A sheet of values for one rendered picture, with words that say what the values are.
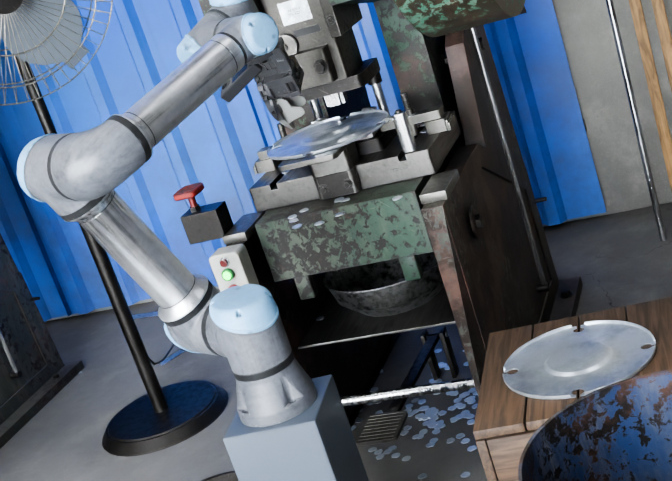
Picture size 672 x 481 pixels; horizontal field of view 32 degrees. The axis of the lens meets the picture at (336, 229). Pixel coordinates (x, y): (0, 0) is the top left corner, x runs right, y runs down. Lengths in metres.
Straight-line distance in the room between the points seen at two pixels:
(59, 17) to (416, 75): 0.92
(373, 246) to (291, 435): 0.62
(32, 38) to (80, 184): 1.24
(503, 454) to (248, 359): 0.48
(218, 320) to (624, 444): 0.73
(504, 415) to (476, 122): 0.99
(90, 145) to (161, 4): 2.20
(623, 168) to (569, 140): 0.20
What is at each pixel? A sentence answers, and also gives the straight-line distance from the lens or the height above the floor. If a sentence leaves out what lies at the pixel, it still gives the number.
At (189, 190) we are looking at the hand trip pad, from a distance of 2.65.
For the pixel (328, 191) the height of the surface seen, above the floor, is 0.67.
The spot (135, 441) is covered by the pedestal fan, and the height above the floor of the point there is 0.03.
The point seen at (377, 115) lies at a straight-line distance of 2.67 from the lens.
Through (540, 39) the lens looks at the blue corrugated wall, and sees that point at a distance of 3.76.
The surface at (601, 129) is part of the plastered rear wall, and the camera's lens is 3.85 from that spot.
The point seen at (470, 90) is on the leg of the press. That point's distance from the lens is 2.89.
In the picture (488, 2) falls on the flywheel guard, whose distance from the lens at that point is 2.36.
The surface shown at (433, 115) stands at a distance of 2.67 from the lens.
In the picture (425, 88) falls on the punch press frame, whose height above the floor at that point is 0.77.
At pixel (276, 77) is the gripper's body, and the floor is 0.98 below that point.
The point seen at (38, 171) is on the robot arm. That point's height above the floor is 1.02.
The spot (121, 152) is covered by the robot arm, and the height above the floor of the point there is 1.02.
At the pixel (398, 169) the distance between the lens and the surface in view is 2.59.
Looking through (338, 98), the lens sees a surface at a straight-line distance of 2.71.
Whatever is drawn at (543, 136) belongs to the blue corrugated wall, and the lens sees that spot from 3.84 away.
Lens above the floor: 1.34
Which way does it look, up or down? 17 degrees down
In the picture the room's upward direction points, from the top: 18 degrees counter-clockwise
